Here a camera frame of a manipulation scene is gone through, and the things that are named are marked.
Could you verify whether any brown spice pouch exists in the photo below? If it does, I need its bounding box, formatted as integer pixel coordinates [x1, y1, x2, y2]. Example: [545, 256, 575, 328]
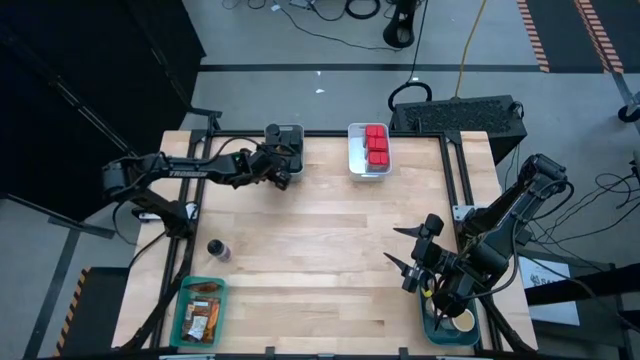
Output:
[180, 297, 211, 344]
[182, 281, 222, 295]

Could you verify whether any white printed sign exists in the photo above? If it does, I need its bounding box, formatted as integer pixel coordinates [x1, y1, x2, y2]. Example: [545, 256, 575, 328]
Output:
[517, 254, 581, 327]

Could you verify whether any yellow cable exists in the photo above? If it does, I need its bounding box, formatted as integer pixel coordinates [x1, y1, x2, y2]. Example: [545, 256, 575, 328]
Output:
[452, 0, 489, 99]

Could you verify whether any black mat with hazard stripes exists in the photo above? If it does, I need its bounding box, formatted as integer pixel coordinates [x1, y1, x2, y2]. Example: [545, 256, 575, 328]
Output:
[53, 266, 131, 357]

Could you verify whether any black computer case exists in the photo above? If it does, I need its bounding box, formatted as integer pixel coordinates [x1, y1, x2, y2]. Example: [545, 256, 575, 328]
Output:
[388, 94, 529, 165]

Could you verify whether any black mat with orange stripes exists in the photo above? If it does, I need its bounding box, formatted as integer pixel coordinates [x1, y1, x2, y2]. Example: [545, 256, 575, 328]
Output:
[516, 0, 626, 76]

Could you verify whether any teal green plastic bin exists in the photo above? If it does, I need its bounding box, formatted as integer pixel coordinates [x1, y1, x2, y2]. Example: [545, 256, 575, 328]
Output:
[169, 275, 230, 349]

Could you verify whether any black metal beam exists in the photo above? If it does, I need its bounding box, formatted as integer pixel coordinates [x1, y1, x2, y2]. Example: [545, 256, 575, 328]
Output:
[524, 273, 640, 307]

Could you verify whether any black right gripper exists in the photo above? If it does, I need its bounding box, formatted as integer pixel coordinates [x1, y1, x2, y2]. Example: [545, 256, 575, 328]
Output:
[383, 213, 459, 294]

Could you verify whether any dark blue plastic bin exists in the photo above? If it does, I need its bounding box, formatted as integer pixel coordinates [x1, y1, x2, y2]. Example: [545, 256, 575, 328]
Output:
[419, 287, 481, 347]

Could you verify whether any coiled black cable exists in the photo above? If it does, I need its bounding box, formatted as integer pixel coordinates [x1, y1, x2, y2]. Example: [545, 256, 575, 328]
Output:
[344, 0, 382, 21]

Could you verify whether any black metal table frame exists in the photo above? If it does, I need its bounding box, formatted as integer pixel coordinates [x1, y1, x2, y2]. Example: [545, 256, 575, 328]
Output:
[119, 110, 539, 360]

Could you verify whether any black support pole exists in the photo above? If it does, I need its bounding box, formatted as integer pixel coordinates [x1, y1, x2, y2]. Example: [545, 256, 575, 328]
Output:
[49, 79, 156, 176]

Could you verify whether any orange spice pouch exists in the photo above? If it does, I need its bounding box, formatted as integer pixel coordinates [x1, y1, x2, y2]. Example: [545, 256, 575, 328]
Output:
[205, 298, 223, 345]

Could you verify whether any black partition screen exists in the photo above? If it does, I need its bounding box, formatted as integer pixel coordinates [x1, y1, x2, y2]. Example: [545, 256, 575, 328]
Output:
[0, 0, 207, 221]

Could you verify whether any grey-blue plastic bin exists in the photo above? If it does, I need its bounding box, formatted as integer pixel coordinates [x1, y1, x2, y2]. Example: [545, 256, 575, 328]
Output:
[263, 123, 306, 182]

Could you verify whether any purple-labelled spice jar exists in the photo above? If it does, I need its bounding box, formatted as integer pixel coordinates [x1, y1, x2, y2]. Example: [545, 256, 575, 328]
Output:
[206, 239, 233, 263]

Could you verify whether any white plastic bin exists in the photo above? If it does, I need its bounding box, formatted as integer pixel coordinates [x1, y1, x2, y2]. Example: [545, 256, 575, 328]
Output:
[347, 122, 393, 183]

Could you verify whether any black stand base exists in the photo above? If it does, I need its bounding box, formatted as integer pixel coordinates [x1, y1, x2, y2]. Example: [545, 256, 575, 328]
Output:
[382, 0, 417, 50]

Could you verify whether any black looped cable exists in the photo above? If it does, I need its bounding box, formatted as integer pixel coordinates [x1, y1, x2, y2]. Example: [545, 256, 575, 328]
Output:
[387, 0, 434, 114]

